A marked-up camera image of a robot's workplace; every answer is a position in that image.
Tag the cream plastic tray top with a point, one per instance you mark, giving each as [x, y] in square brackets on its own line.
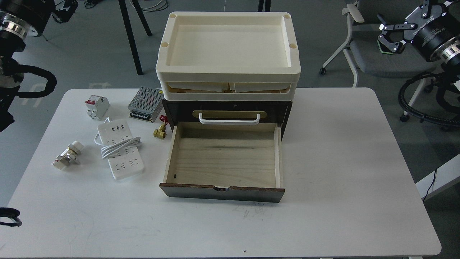
[246, 47]

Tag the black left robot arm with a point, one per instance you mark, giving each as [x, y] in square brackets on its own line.
[19, 19]

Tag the cream plastic tray lower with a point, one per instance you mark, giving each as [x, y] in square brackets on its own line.
[228, 91]

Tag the brass valve red handle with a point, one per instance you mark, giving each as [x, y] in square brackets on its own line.
[160, 133]

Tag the metal mesh power supply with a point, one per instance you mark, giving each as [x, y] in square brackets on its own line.
[146, 104]

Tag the green-cased smartphone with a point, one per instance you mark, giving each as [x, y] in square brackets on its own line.
[383, 49]

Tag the white desk corner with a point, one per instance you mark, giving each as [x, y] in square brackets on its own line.
[440, 179]

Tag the white and chrome pipe valve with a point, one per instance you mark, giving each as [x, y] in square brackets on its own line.
[69, 155]

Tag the cream plastic tray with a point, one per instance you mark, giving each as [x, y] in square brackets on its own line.
[246, 47]
[228, 91]

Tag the white circuit breaker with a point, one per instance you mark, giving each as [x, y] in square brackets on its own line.
[97, 106]

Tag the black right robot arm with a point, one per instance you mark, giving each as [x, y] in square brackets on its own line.
[430, 29]

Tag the white power strip with cable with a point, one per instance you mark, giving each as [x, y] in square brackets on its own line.
[120, 148]

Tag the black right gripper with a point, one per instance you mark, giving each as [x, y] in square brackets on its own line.
[421, 16]

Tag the grey office chair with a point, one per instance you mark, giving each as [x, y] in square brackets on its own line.
[361, 47]

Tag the open wooden drawer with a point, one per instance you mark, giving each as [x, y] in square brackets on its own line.
[225, 162]

